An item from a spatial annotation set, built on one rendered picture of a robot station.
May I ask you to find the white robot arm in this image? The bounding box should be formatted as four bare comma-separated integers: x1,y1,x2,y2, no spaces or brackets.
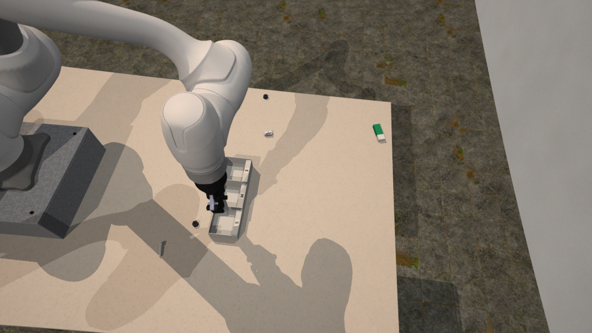
0,0,252,191

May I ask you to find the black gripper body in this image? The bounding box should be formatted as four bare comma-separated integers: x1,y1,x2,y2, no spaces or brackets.
195,172,227,200

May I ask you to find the grey three-compartment bin rack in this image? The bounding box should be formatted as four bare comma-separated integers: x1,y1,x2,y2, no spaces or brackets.
208,156,253,240

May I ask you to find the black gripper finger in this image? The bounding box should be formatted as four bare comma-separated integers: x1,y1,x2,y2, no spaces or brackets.
206,189,229,216
222,186,229,210

